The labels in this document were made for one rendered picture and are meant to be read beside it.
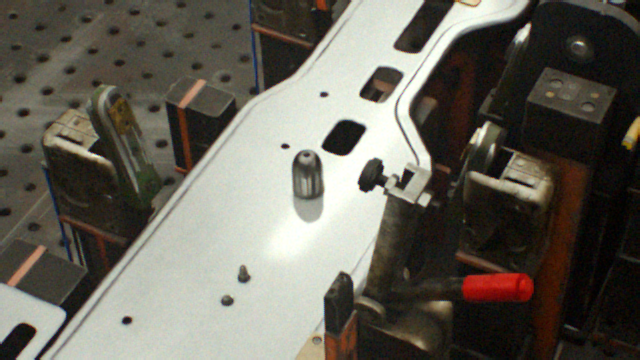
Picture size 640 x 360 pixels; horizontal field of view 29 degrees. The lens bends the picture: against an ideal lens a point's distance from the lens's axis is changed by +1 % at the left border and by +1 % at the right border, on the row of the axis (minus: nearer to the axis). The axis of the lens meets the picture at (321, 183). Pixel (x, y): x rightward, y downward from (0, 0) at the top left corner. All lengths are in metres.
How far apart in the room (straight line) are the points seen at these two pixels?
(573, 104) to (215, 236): 0.36
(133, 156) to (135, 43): 0.66
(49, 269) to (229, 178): 0.19
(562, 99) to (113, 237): 0.48
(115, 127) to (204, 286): 0.17
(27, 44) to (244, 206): 0.75
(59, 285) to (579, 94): 0.51
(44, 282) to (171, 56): 0.70
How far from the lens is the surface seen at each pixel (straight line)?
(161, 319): 1.13
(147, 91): 1.77
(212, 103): 1.32
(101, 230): 1.30
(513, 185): 1.13
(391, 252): 0.98
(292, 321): 1.12
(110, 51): 1.84
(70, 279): 1.20
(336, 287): 0.89
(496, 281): 0.97
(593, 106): 1.15
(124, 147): 1.19
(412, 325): 1.05
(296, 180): 1.20
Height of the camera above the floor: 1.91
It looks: 48 degrees down
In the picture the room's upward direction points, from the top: 2 degrees counter-clockwise
